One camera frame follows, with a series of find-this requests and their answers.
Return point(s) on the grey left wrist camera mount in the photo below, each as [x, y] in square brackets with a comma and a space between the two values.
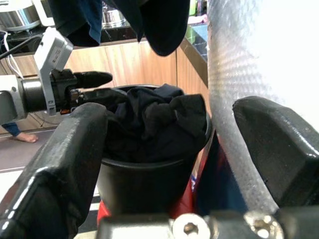
[53, 49]

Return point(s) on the stainless steel pot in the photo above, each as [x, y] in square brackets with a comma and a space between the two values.
[113, 17]

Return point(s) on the black crumpled cloth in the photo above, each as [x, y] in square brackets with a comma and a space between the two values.
[184, 114]

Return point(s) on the person's bare foot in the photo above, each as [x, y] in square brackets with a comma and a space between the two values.
[26, 137]

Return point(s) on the black hanging garment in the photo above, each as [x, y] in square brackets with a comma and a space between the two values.
[162, 25]

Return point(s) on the black plastic bucket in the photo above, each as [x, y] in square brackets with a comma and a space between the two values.
[139, 186]

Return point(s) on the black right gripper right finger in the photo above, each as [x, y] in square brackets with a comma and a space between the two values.
[279, 149]

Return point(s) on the silver rice cooker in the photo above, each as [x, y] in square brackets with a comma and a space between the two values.
[17, 15]

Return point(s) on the pink cloth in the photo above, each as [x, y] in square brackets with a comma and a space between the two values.
[198, 19]

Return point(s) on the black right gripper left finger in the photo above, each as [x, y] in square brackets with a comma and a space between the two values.
[62, 159]

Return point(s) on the green plastic item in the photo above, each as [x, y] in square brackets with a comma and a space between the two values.
[190, 33]

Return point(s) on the silver padded pole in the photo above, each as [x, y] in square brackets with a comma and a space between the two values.
[224, 74]

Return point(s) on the dark navy garment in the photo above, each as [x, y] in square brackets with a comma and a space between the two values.
[129, 124]

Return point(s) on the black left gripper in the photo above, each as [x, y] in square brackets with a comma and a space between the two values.
[61, 87]

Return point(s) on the dark garment with blue lining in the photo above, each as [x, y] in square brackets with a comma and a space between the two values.
[72, 20]

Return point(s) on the white kitchen appliance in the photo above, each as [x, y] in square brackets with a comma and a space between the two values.
[46, 12]

